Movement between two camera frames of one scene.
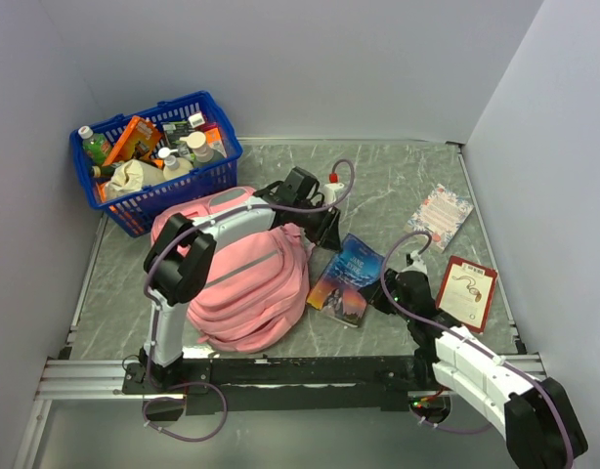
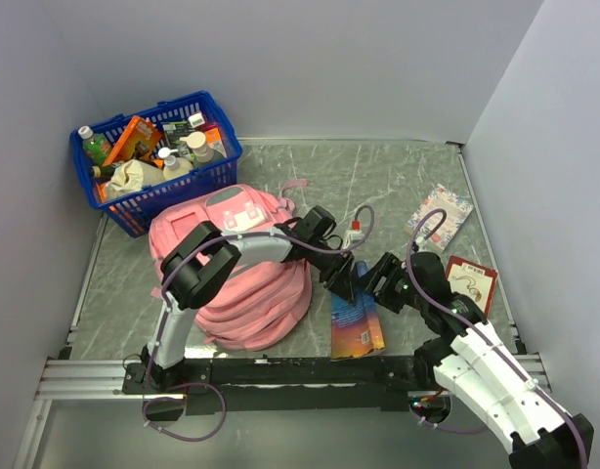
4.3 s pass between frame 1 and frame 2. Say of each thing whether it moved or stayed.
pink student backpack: stayed
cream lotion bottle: stayed
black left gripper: moved
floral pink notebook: stayed
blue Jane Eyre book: moved
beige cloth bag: stayed
